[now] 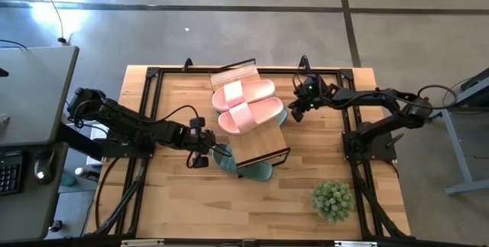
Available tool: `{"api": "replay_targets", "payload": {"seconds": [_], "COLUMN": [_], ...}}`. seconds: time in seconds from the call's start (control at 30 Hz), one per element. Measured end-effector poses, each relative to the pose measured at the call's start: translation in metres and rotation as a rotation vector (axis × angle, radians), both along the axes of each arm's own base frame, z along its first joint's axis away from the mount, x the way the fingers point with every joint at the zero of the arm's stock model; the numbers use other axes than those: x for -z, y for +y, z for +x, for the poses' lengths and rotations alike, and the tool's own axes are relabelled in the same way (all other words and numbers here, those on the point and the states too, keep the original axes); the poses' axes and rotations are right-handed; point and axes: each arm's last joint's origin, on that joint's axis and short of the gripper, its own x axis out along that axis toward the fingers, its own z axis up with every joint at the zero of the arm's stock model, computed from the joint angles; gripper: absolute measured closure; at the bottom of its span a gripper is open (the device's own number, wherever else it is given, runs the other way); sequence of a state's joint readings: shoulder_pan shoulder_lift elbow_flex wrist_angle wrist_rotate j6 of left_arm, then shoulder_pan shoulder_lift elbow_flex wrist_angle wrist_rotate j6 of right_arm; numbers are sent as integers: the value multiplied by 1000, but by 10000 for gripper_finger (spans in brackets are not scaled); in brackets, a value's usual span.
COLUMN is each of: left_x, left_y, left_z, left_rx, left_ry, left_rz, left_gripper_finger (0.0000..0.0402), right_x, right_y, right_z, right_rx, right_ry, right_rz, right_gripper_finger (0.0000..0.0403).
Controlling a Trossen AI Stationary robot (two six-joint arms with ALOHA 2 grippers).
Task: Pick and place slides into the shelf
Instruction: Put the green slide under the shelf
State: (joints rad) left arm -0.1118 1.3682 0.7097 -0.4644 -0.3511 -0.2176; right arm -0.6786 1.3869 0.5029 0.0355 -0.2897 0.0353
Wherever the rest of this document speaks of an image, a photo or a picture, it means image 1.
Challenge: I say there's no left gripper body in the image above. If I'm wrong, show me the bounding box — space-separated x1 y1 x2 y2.
178 126 209 151

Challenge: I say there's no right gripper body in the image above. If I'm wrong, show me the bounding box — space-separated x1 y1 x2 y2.
304 93 328 113

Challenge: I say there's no pink slide sandal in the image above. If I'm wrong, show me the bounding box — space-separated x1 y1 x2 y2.
211 79 277 112
217 96 285 136

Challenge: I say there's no black-framed wooden shelf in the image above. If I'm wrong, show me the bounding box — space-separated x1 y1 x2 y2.
208 57 292 170

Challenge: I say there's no white box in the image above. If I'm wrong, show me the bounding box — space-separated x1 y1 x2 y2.
85 123 110 167

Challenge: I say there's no round green artificial plant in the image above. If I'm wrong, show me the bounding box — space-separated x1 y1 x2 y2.
311 179 356 224

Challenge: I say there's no white-capped bottle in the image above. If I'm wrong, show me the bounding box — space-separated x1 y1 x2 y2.
74 166 101 182

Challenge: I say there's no teal object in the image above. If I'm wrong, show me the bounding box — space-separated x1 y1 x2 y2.
60 171 79 188

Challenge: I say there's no black computer mouse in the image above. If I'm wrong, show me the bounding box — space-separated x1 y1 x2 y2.
33 148 57 186

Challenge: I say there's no grey metal stand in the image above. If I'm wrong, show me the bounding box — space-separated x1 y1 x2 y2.
439 69 489 197

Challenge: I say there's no grey desk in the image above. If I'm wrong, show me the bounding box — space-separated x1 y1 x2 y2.
0 45 80 243

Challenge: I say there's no black keyboard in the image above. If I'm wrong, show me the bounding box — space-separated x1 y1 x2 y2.
0 150 25 197

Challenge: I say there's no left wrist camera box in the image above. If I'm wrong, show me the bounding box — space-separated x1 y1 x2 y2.
193 155 210 170

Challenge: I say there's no black right camera cable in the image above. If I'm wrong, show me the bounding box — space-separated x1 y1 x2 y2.
292 70 325 87

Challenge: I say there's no black camera cable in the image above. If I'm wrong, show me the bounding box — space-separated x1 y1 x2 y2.
151 104 202 125
292 70 325 87

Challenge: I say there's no black left camera cable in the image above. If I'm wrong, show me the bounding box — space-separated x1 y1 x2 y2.
151 104 202 125

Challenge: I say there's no curved black cable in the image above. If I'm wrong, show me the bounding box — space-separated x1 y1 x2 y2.
94 157 120 229

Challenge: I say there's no silver metal bracket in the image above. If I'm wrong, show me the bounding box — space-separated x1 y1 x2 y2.
334 240 379 247
121 239 165 247

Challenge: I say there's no thin floor cable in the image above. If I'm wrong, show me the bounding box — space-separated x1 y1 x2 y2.
29 0 69 45

